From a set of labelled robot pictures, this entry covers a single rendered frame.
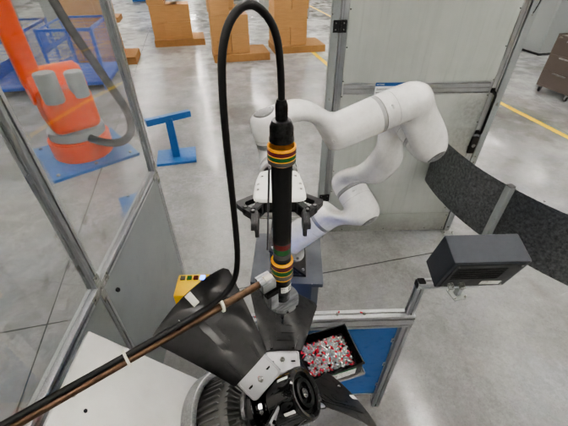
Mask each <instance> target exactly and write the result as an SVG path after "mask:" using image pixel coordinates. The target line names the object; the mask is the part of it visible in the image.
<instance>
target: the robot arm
mask: <svg viewBox="0 0 568 426"><path fill-rule="evenodd" d="M287 104H288V117H289V118H291V120H292V123H296V122H301V121H307V122H310V123H312V124H313V125H314V126H315V127H316V128H317V130H318V131H319V134H320V136H321V138H322V140H324V142H325V144H326V146H327V147H328V148H329V149H331V150H342V149H345V148H347V147H349V146H352V145H355V144H357V143H359V142H361V141H364V140H366V139H369V138H371V137H373V136H375V135H378V138H377V143H376V146H375V147H374V149H373V151H372V152H371V153H370V155H369V156H368V157H367V158H366V160H365V161H363V162H362V163H361V164H359V165H358V166H355V167H349V168H347V169H344V170H341V171H339V172H338V173H336V174H335V176H334V177H333V178H332V181H331V185H332V188H333V190H334V192H335V194H336V197H337V198H338V199H339V201H340V203H341V205H342V207H343V210H338V209H337V208H336V207H335V206H334V205H332V204H331V203H329V202H327V201H323V200H322V199H320V198H317V197H315V196H313V195H310V194H306V192H305V188H304V186H303V181H302V179H301V178H300V174H299V173H298V166H297V159H296V163H295V164H294V165H293V166H292V219H293V218H297V219H296V220H295V221H293V222H292V248H291V255H292V257H293V261H294V262H298V261H300V260H302V259H303V257H304V248H306V247H307V246H308V245H310V244H311V243H312V242H314V241H315V240H317V239H318V238H320V237H322V236H323V235H325V234H326V233H327V232H329V231H330V230H332V229H333V228H335V227H338V226H340V225H354V226H367V225H368V224H371V223H372V222H374V221H375V220H376V219H377V217H378V216H379V213H380V208H379V205H378V203H377V201H376V199H375V197H374V196H373V195H372V193H371V191H370V190H369V187H368V186H367V184H366V183H368V184H377V183H382V182H384V181H385V180H386V179H387V178H389V177H390V176H391V175H392V174H393V173H394V172H395V171H396V170H397V168H398V167H399V166H400V165H401V162H402V159H403V145H405V147H406V148H407V150H408V151H409V152H410V154H411V155H412V156H413V157H414V158H415V159H417V160H418V161H421V162H424V163H429V162H434V161H437V160H439V159H440V158H441V157H442V156H443V155H444V154H445V152H446V150H447V147H448V133H447V129H446V126H445V123H444V121H443V119H442V117H441V116H440V112H439V110H438V108H437V106H436V103H435V99H434V92H433V91H432V89H431V87H430V86H429V85H427V84H425V83H424V82H421V81H408V82H406V83H403V84H400V85H397V86H394V87H392V88H390V89H388V90H384V91H382V92H380V93H378V94H376V95H374V96H370V97H369V98H366V99H364V100H362V101H359V102H357V103H354V104H352V105H351V106H347V107H345V108H343V109H341V110H339V111H337V112H329V111H326V110H325V109H324V108H322V107H320V106H318V105H316V104H314V103H313V102H311V101H306V100H302V99H290V100H287ZM273 117H275V104H274V105H271V106H268V107H266V108H263V109H261V110H259V111H257V112H256V113H255V114H254V115H253V116H252V117H251V118H250V122H249V124H250V128H251V131H252V135H253V136H254V141H255V144H256V146H257V150H258V153H259V176H258V177H257V180H256V183H255V186H254V194H252V195H250V196H248V197H246V198H244V199H241V200H239V201H237V202H236V203H237V208H238V209H239V210H240V211H242V213H243V215H244V216H247V217H248V218H249V219H250V221H251V231H254V232H255V237H256V238H258V237H259V219H267V199H268V161H267V144H268V142H269V136H270V128H269V126H270V122H271V120H272V118H273ZM306 202H307V203H309V204H311V205H310V206H308V205H307V204H306ZM251 204H254V205H253V206H252V207H249V205H251Z"/></svg>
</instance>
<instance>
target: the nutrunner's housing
mask: <svg viewBox="0 0 568 426"><path fill-rule="evenodd" d="M269 128H270V136H269V141H270V143H271V144H273V145H278V146H285V145H290V144H292V143H293V142H294V125H293V123H292V120H291V118H289V117H288V104H287V99H286V98H285V100H284V101H279V100H278V98H277V99H276V104H275V117H273V118H272V120H271V122H270V126H269ZM276 285H277V286H278V287H279V288H280V292H279V293H278V300H279V303H285V302H287V301H288V300H289V298H290V291H291V280H289V281H286V282H278V281H277V282H276Z"/></svg>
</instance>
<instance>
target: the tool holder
mask: <svg viewBox="0 0 568 426"><path fill-rule="evenodd" d="M268 273H269V272H268V271H266V272H264V273H262V274H260V275H259V276H256V277H255V282H257V281H259V284H260V285H261V288H260V289H259V290H260V291H261V292H262V294H263V295H264V301H265V303H266V304H267V306H268V308H269V309H270V310H271V311H273V312H275V313H278V314H288V313H290V312H292V311H293V310H294V309H295V308H297V307H298V298H299V296H298V292H297V290H296V289H295V288H294V287H292V286H291V291H290V298H289V300H288V301H287V302H285V303H279V300H278V293H279V292H280V288H279V287H278V286H277V285H276V279H275V278H274V277H273V278H271V279H270V280H268V281H264V280H263V279H262V278H263V277H262V276H265V275H267V274H268Z"/></svg>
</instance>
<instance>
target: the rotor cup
mask: <svg viewBox="0 0 568 426"><path fill-rule="evenodd" d="M285 376H287V379H285V380H282V381H280V382H278V383H277V380H278V379H281V378H283V377H285ZM303 388H305V389H306V390H307V391H308V397H304V396H303V392H302V389H303ZM277 403H278V404H279V405H278V407H279V408H280V409H279V412H278V415H277V419H276V425H275V426H302V425H305V424H307V423H311V422H313V421H314V420H316V419H317V418H318V416H319V415H320V409H321V401H320V392H319V389H318V386H317V385H316V382H315V380H314V378H313V376H312V375H311V374H310V372H309V371H308V370H307V369H305V368H304V367H301V366H297V367H293V368H291V369H288V370H286V371H284V372H282V373H280V374H279V375H278V377H277V378H276V379H275V380H274V381H273V383H272V384H271V385H270V386H269V387H268V388H267V390H266V391H265V392H264V393H263V394H262V395H261V397H260V398H259V399H258V400H256V401H253V400H252V399H251V398H250V397H249V396H248V395H247V394H246V399H245V405H246V412H247V416H248V420H249V423H250V425H251V426H262V425H263V423H264V424H267V422H268V420H269V418H270V415H271V414H272V413H273V411H274V409H275V407H276V404H277ZM293 410H294V411H295V412H296V413H294V414H292V415H289V416H287V417H285V416H284V413H287V412H290V411H293Z"/></svg>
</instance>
